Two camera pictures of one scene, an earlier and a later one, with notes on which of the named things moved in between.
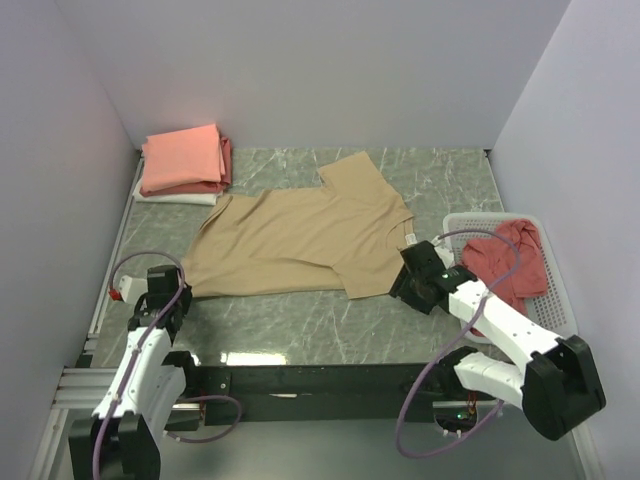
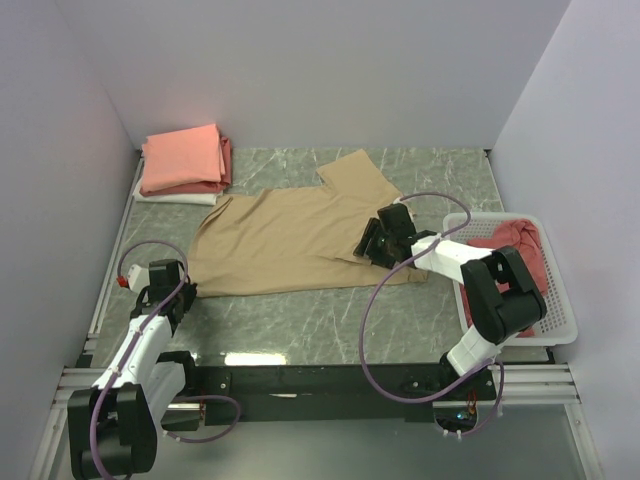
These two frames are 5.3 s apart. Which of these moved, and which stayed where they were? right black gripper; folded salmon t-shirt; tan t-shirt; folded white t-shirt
Moved: right black gripper
Stayed: folded salmon t-shirt; folded white t-shirt; tan t-shirt
